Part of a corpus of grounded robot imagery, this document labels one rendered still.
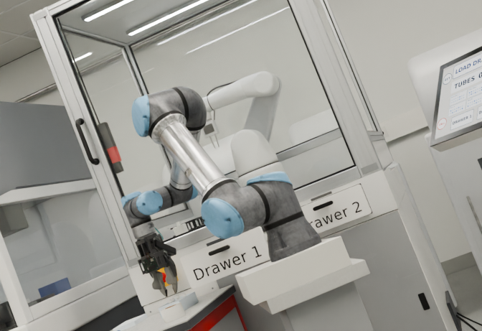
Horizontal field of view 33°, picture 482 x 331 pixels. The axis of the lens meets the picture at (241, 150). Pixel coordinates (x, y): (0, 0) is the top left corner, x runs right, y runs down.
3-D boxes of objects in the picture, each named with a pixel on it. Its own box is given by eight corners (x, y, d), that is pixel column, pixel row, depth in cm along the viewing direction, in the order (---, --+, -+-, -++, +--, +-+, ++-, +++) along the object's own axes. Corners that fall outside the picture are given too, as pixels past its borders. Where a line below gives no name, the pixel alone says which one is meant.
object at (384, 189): (398, 208, 284) (382, 169, 285) (141, 306, 306) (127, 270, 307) (406, 189, 377) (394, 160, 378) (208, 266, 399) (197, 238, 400)
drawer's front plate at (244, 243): (272, 258, 260) (260, 226, 261) (191, 289, 267) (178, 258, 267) (273, 258, 262) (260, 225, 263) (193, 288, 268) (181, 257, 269)
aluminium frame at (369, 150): (382, 169, 285) (270, -103, 292) (127, 270, 307) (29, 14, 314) (394, 160, 378) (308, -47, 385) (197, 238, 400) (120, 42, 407)
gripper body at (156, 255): (143, 276, 273) (129, 243, 273) (155, 271, 280) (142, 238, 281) (161, 269, 270) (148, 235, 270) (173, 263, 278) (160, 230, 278)
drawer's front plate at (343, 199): (371, 213, 285) (359, 184, 285) (295, 242, 291) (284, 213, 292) (372, 212, 286) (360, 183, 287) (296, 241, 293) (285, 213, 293)
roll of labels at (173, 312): (173, 320, 251) (169, 308, 251) (160, 324, 255) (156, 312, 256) (189, 312, 256) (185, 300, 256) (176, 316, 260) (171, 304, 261)
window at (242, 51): (356, 165, 289) (255, -81, 295) (143, 250, 307) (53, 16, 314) (356, 165, 290) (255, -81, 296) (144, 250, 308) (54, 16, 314)
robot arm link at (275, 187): (310, 207, 225) (292, 161, 227) (272, 222, 219) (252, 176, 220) (289, 216, 236) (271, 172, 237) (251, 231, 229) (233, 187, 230)
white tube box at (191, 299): (182, 311, 269) (178, 300, 269) (161, 319, 272) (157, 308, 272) (199, 301, 280) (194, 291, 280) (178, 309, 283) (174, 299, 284)
